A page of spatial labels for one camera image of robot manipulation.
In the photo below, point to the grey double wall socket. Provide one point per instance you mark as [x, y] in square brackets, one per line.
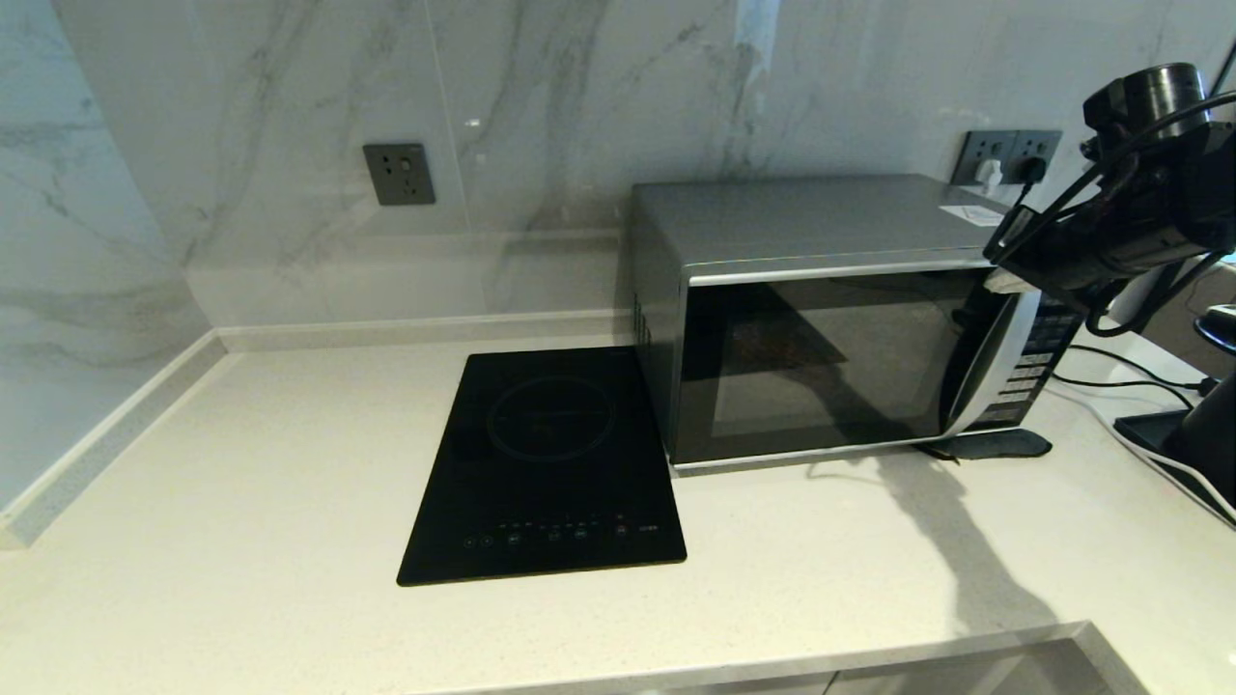
[987, 143]

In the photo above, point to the black induction cooktop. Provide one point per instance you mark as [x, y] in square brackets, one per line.
[541, 483]

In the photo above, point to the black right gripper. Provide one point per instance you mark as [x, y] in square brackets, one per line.
[1091, 246]

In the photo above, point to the black rubber pad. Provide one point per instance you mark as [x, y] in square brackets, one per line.
[999, 445]

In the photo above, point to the black power plug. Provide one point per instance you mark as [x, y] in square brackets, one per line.
[1033, 171]

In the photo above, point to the white power plug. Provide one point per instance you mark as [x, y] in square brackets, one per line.
[989, 176]

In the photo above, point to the beige armchair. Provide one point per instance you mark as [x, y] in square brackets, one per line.
[1193, 338]

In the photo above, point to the silver Panasonic microwave oven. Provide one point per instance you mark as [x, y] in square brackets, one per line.
[821, 217]

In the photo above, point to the black kettle appliance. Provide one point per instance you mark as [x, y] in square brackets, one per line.
[1212, 434]

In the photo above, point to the white warning sticker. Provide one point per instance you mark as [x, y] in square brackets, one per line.
[970, 214]

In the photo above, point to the grey single wall socket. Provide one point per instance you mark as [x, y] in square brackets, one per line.
[398, 174]

